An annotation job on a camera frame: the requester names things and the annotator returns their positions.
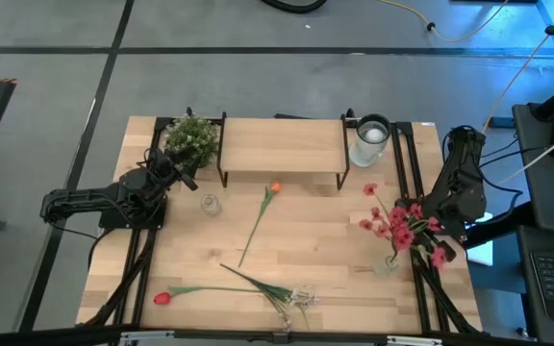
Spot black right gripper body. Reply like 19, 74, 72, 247
423, 210, 461, 246

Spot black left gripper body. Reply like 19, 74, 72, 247
149, 148, 187, 187

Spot small round glass vase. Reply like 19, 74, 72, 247
200, 193, 223, 217

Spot red artificial flower bunch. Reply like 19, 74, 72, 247
358, 182, 449, 271

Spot small ribbed glass vase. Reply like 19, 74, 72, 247
372, 254, 400, 277

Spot orange artificial tulip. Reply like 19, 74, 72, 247
237, 181, 283, 269

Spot red artificial tulip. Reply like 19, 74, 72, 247
153, 285, 264, 307

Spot white artificial flower bunch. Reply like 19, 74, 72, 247
218, 262, 320, 333

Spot wooden shelf riser black legs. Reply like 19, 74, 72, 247
215, 111, 351, 191

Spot white paper sheet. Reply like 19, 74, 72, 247
464, 210, 494, 268

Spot green potted plant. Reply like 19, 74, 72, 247
164, 114, 220, 169

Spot black desk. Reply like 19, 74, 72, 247
511, 86, 554, 345

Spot large glass jar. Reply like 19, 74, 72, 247
348, 113, 392, 168

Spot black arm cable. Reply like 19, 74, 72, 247
442, 125, 547, 227

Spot white cable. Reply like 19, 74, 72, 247
499, 124, 554, 185

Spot beige cable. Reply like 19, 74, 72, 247
481, 0, 554, 135

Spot yellow cable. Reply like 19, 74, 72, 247
377, 0, 512, 43

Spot black hose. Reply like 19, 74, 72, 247
260, 0, 329, 14

